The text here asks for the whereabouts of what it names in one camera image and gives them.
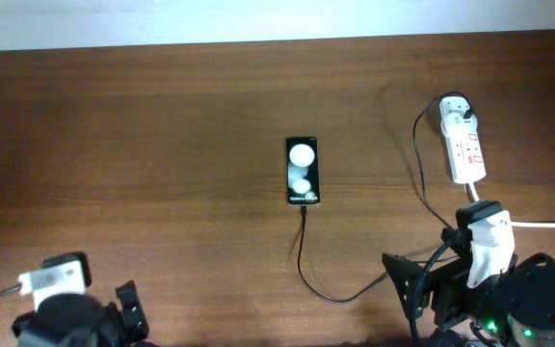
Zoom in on white power strip cord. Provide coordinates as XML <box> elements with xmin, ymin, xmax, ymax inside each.
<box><xmin>464</xmin><ymin>181</ymin><xmax>555</xmax><ymax>230</ymax></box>

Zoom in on black USB charging cable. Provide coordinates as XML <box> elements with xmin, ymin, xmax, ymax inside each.
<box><xmin>297</xmin><ymin>90</ymin><xmax>476</xmax><ymax>306</ymax></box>

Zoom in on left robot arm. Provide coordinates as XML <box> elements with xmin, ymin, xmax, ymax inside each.
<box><xmin>12</xmin><ymin>280</ymin><xmax>151</xmax><ymax>347</ymax></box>

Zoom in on white power strip red switches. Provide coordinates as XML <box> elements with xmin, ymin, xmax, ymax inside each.
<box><xmin>439</xmin><ymin>96</ymin><xmax>487</xmax><ymax>184</ymax></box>

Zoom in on white USB charger plug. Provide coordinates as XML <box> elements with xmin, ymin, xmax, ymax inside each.
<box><xmin>440</xmin><ymin>110</ymin><xmax>478</xmax><ymax>138</ymax></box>

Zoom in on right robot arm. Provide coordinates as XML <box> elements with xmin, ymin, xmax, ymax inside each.
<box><xmin>383</xmin><ymin>200</ymin><xmax>555</xmax><ymax>346</ymax></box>

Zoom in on black smartphone with lit screen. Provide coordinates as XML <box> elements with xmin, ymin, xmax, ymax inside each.
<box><xmin>285</xmin><ymin>136</ymin><xmax>321</xmax><ymax>206</ymax></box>

